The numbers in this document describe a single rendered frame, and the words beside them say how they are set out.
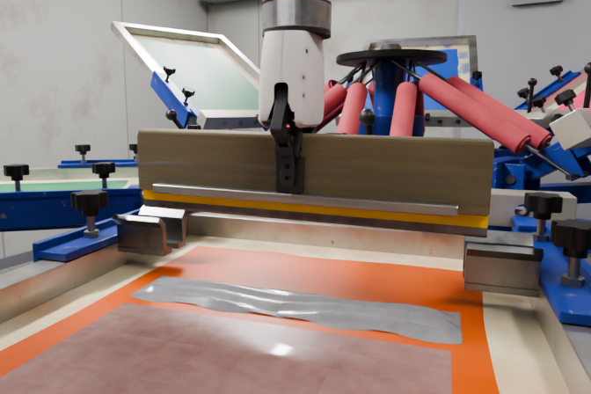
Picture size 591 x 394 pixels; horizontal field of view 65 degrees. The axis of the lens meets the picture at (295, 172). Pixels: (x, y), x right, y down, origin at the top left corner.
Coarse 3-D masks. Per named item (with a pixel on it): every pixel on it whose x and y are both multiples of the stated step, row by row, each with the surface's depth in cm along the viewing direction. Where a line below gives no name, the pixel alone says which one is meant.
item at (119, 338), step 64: (192, 256) 67; (256, 256) 67; (64, 320) 47; (128, 320) 47; (192, 320) 47; (256, 320) 47; (0, 384) 36; (64, 384) 36; (128, 384) 36; (192, 384) 36
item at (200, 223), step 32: (192, 224) 79; (224, 224) 77; (256, 224) 75; (288, 224) 73; (320, 224) 72; (96, 256) 58; (128, 256) 64; (448, 256) 66; (0, 288) 46; (32, 288) 49; (64, 288) 54; (0, 320) 46; (544, 320) 44; (576, 352) 34; (576, 384) 33
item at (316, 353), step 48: (336, 288) 55; (384, 288) 55; (432, 288) 55; (288, 336) 43; (336, 336) 43; (384, 336) 43; (480, 336) 43; (240, 384) 36; (288, 384) 36; (336, 384) 36; (384, 384) 36; (432, 384) 36; (480, 384) 36
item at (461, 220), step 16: (144, 192) 59; (272, 208) 54; (288, 208) 53; (304, 208) 52; (320, 208) 52; (336, 208) 51; (352, 208) 51; (448, 224) 48; (464, 224) 47; (480, 224) 47
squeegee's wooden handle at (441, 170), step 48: (144, 144) 57; (192, 144) 55; (240, 144) 53; (336, 144) 49; (384, 144) 48; (432, 144) 46; (480, 144) 45; (336, 192) 50; (384, 192) 48; (432, 192) 47; (480, 192) 46
